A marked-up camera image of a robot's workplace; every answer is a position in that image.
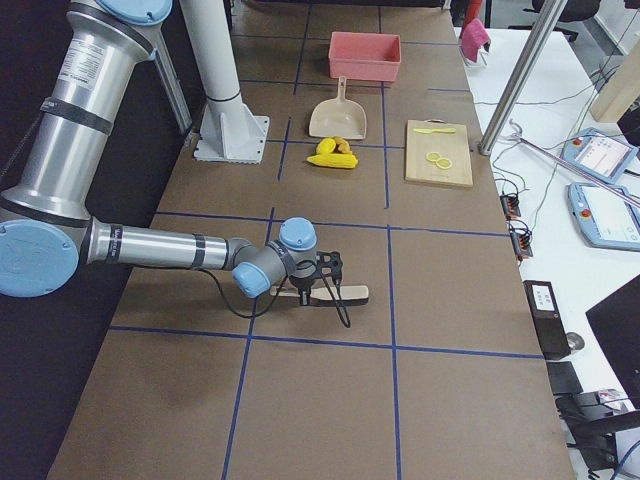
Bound orange black connector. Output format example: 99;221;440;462
499;192;521;220
507;219;533;261

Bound beige plastic dustpan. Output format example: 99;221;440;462
308;76;367;140

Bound metal rod with hook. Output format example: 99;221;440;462
509;119;639;209

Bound orange black connector near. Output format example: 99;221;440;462
507;219;533;261

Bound blue teach pendant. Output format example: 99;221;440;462
561;127;638;184
567;182;639;252

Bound bamboo cutting board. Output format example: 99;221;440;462
404;120;473;188

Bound aluminium frame post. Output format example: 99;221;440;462
478;0;567;156

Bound beige hand brush black bristles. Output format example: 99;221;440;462
269;285;370;306

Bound magenta cloth on rack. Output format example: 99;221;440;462
459;19;491;64

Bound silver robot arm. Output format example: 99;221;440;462
1;1;321;304

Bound yellow toy corn cob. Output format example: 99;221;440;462
307;153;359;169

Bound tan toy ginger root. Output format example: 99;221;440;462
333;137;352;154

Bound near blue teach pendant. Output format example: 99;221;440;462
567;182;639;252

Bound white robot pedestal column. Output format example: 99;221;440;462
180;0;270;164

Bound orange black connector far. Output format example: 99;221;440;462
499;192;521;220

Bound pink plastic bin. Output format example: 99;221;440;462
328;31;401;82

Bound yellow-green plastic knife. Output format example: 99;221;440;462
411;127;457;135

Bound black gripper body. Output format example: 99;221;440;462
290;260;319;290

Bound far blue teach pendant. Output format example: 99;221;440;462
561;127;638;184

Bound black computer monitor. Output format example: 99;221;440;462
586;282;639;408

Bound black box with label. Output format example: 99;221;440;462
523;280;571;360

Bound lemon slice lower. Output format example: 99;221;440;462
436;157;452;170

